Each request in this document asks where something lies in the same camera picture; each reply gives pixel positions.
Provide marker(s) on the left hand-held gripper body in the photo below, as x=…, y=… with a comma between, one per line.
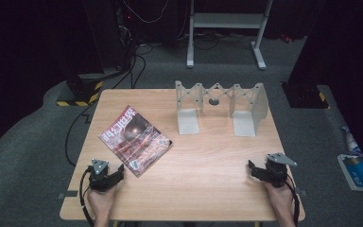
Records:
x=99, y=178

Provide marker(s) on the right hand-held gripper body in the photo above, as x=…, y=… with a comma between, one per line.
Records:
x=275, y=173

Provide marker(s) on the red science fiction magazine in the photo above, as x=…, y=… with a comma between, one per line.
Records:
x=135, y=142

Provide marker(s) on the white expandable bookend rack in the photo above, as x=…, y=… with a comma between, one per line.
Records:
x=187, y=121

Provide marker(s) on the person's left hand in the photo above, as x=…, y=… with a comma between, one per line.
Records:
x=100, y=201

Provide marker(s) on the person's right hand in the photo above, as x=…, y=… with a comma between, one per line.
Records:
x=279, y=198

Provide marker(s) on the grey tape strip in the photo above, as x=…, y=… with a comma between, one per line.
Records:
x=302, y=192
x=68, y=194

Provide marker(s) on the dark round table grommet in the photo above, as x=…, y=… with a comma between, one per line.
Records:
x=214, y=101

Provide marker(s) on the dark stand base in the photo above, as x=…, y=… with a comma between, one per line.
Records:
x=305, y=96

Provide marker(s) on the black yellow striped stand base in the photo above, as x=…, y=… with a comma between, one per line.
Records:
x=85, y=94

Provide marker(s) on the blue and white packet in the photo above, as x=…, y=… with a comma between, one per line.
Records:
x=359, y=173

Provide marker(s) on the small red object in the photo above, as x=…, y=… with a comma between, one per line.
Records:
x=286, y=38

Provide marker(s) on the black computer tower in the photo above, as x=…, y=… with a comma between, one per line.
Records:
x=107, y=31

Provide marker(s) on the white metal stand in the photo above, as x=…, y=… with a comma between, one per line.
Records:
x=230, y=20

